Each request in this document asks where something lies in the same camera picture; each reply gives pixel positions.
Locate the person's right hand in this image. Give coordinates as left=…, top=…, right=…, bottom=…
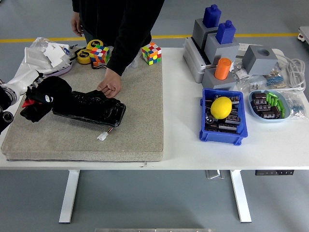
left=70, top=13, right=84, bottom=37

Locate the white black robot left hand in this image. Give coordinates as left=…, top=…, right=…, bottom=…
left=5, top=69, right=46, bottom=96

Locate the person's left hand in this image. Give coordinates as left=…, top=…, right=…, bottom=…
left=96, top=68, right=123, bottom=99

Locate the black rag with red tag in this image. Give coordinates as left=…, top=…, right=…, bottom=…
left=19, top=76, right=73, bottom=123

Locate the black desk control panel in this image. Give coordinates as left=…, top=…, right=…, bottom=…
left=255, top=170, right=295, bottom=176

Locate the white plastic tray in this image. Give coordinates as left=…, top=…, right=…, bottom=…
left=24, top=46, right=52, bottom=70

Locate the yellow tape measure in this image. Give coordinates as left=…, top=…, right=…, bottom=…
left=86, top=39, right=104, bottom=52
left=76, top=49, right=91, bottom=65

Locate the clear plastic wrap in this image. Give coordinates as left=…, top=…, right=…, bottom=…
left=125, top=54, right=142, bottom=71

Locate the colourful puzzle cube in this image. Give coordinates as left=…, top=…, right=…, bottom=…
left=90, top=44, right=111, bottom=67
left=141, top=42, right=162, bottom=66

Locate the small black tool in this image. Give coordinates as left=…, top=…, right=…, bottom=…
left=63, top=43, right=82, bottom=62

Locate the white torn card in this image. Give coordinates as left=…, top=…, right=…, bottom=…
left=44, top=43, right=70, bottom=68

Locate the purple rimmed plate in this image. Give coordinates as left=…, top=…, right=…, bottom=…
left=40, top=61, right=73, bottom=77

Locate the clear plastic bag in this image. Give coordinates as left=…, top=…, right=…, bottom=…
left=29, top=37, right=54, bottom=52

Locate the grey-brown mat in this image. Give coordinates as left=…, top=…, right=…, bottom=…
left=0, top=47, right=164, bottom=162

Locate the person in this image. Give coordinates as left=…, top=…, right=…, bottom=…
left=71, top=0, right=166, bottom=77

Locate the orange cylinder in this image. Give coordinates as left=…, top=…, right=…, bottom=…
left=214, top=57, right=232, bottom=80

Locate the yellow lemon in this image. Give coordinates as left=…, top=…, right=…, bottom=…
left=210, top=96, right=233, bottom=120

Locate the low grey holder block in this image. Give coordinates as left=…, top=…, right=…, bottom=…
left=201, top=68, right=238, bottom=91

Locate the blue plastic bin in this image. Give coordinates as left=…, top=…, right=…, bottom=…
left=199, top=88, right=249, bottom=146

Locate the blue bottle-shaped block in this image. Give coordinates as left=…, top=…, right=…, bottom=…
left=202, top=4, right=222, bottom=28
left=215, top=20, right=236, bottom=45

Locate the white table leg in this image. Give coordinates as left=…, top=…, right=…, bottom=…
left=229, top=170, right=252, bottom=223
left=58, top=170, right=81, bottom=224

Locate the clear bag of small parts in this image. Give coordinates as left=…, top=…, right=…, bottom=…
left=230, top=60, right=249, bottom=80

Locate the white power strip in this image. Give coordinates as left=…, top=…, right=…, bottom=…
left=236, top=43, right=251, bottom=64

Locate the clear bag with plug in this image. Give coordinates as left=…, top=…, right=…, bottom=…
left=235, top=74, right=267, bottom=94

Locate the grey block with round hole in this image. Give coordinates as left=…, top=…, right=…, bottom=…
left=242, top=44, right=278, bottom=75

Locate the light blue dish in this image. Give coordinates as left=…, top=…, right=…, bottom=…
left=248, top=89, right=291, bottom=124

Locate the bag of blue resistors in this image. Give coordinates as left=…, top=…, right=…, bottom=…
left=264, top=63, right=288, bottom=89
left=281, top=90, right=307, bottom=120

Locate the white wheeled cart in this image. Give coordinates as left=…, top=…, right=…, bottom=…
left=297, top=26, right=309, bottom=45

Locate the white connector with wires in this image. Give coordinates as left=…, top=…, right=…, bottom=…
left=97, top=128, right=116, bottom=142

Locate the light grey enclosure box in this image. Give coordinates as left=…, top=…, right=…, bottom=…
left=183, top=36, right=218, bottom=84

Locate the metal bracket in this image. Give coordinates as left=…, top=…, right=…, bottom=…
left=205, top=170, right=225, bottom=180

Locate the white power cable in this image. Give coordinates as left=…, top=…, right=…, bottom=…
left=272, top=48, right=307, bottom=92

